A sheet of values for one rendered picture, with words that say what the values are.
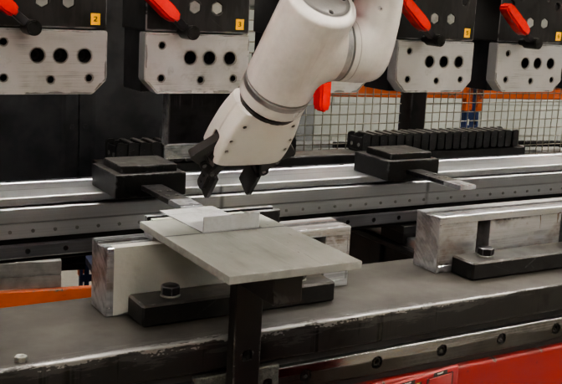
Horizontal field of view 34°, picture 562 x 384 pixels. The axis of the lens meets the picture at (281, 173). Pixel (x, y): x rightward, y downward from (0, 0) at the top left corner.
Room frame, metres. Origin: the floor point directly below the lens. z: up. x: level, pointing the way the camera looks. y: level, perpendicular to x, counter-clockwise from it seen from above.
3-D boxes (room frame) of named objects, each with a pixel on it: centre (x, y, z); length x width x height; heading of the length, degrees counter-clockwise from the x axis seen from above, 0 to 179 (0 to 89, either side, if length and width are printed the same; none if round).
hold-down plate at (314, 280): (1.24, 0.05, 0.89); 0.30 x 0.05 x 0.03; 121
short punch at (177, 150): (1.26, 0.12, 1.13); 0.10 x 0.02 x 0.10; 121
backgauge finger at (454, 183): (1.68, -0.26, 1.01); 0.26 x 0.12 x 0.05; 31
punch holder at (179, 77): (1.25, 0.14, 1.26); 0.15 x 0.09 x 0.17; 121
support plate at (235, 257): (1.14, 0.04, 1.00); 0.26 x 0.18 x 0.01; 31
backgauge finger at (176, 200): (1.41, 0.19, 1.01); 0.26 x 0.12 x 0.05; 31
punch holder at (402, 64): (1.46, -0.20, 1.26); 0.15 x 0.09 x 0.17; 121
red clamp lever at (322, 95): (1.29, -0.05, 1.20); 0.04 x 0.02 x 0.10; 31
